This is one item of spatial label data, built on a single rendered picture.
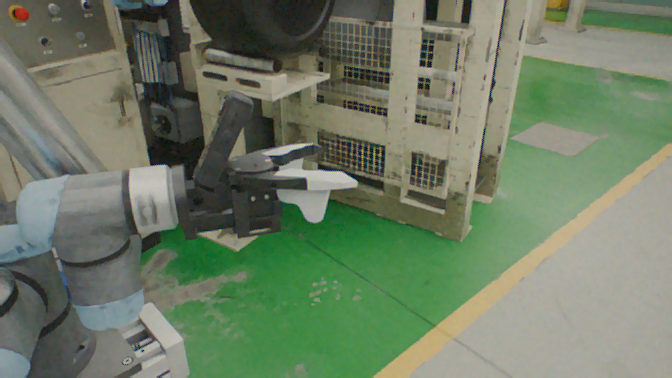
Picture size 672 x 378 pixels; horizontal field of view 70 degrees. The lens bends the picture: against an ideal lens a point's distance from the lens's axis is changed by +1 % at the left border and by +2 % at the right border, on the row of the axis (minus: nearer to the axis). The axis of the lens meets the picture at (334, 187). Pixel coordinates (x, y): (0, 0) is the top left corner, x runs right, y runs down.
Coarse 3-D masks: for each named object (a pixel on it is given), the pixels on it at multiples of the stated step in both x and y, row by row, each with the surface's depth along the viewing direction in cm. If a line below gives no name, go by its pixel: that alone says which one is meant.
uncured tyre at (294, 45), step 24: (192, 0) 158; (216, 0) 152; (240, 0) 148; (264, 0) 152; (288, 0) 199; (312, 0) 194; (216, 24) 160; (240, 24) 154; (264, 24) 156; (288, 24) 197; (312, 24) 181; (240, 48) 168; (264, 48) 163; (288, 48) 169
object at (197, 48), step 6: (192, 42) 179; (198, 42) 179; (204, 42) 181; (210, 42) 183; (192, 48) 179; (198, 48) 179; (204, 48) 181; (210, 48) 184; (216, 48) 187; (222, 48) 189; (192, 54) 180; (198, 54) 180; (192, 60) 181; (198, 60) 181; (204, 60) 183; (198, 66) 181
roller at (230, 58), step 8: (208, 56) 181; (216, 56) 179; (224, 56) 177; (232, 56) 175; (240, 56) 173; (248, 56) 172; (256, 56) 171; (232, 64) 176; (240, 64) 174; (248, 64) 171; (256, 64) 169; (264, 64) 167; (272, 64) 166; (280, 64) 168
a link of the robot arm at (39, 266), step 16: (0, 240) 65; (16, 240) 65; (0, 256) 61; (16, 256) 63; (32, 256) 64; (48, 256) 68; (16, 272) 62; (32, 272) 64; (48, 272) 67; (48, 288) 66; (64, 288) 73; (48, 304) 66; (64, 304) 72; (48, 320) 69
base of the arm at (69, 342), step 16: (64, 320) 72; (80, 320) 76; (48, 336) 70; (64, 336) 72; (80, 336) 75; (48, 352) 70; (64, 352) 71; (80, 352) 74; (32, 368) 69; (48, 368) 70; (64, 368) 71; (80, 368) 74
